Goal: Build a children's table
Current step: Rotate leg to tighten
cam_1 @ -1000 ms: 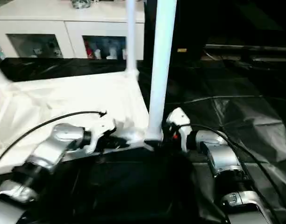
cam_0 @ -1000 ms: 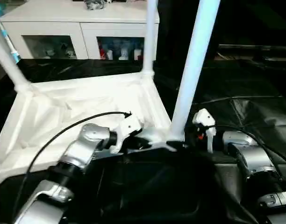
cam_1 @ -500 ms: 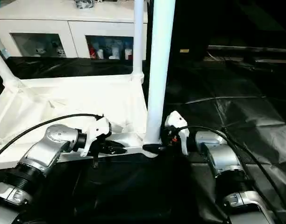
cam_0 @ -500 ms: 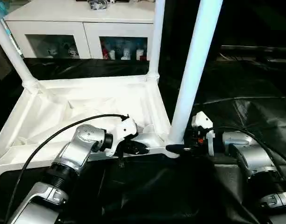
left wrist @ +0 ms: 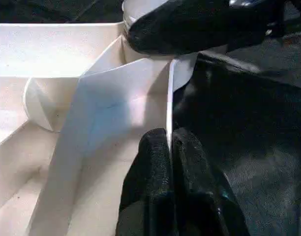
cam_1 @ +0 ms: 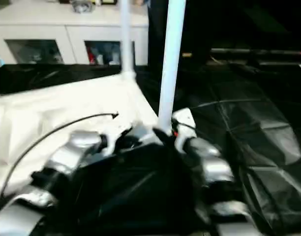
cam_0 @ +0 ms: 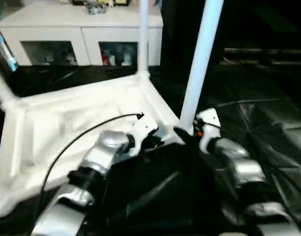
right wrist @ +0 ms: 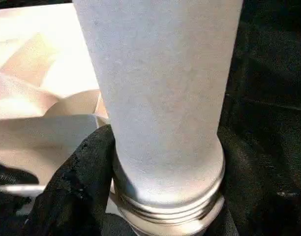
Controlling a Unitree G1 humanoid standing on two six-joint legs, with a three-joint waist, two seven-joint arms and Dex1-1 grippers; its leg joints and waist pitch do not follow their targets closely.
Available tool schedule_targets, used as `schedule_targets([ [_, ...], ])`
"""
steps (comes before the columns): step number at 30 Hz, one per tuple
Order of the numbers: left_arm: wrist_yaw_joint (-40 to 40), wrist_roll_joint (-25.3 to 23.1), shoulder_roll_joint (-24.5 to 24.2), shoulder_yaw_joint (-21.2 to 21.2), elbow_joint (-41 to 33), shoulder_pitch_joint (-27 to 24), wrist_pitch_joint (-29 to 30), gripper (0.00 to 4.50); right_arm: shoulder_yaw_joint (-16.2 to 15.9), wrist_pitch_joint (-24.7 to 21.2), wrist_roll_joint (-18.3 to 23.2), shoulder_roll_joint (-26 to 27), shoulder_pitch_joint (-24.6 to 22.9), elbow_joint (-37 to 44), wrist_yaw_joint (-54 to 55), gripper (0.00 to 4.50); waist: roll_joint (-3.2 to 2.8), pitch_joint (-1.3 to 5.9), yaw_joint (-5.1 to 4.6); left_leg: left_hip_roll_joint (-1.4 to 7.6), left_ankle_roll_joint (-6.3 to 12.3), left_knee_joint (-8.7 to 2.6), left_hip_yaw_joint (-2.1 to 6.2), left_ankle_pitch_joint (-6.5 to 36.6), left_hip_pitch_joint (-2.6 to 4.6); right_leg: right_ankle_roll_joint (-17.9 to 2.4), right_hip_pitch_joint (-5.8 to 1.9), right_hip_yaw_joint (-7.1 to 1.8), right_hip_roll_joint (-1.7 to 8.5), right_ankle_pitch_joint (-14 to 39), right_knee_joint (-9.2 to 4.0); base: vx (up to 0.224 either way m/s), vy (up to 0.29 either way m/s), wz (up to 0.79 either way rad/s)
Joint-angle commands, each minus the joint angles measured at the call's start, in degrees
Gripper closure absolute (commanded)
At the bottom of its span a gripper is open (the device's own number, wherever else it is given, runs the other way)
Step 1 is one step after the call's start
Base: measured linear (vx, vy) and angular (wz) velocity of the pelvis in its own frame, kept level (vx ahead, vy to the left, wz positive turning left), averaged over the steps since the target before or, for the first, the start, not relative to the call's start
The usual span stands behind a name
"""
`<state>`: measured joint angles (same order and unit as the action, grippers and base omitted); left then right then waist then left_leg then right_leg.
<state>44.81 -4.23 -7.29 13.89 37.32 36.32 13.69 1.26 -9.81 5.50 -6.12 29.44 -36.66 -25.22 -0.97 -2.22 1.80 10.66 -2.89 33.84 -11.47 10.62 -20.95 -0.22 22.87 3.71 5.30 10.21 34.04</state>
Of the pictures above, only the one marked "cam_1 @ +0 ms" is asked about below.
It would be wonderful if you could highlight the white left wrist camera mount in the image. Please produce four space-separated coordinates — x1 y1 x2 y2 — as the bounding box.
102 122 136 156

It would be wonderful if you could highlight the red object behind glass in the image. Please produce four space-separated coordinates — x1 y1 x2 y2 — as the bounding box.
87 47 96 64

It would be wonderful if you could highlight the white plastic table leg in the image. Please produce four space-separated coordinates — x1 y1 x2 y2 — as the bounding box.
119 0 137 80
157 0 187 133

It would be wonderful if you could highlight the clear glass trinket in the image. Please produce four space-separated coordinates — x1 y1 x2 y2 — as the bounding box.
70 0 96 13

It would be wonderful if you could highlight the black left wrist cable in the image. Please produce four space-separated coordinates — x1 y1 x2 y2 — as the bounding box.
0 112 120 198

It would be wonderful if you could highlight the black mat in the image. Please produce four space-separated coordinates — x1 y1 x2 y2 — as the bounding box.
0 62 301 236

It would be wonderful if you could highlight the white cabinet with glass doors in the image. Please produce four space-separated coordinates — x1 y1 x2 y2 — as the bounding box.
0 0 151 65

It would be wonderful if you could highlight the white plastic table top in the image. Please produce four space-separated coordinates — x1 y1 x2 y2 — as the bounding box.
0 69 164 198

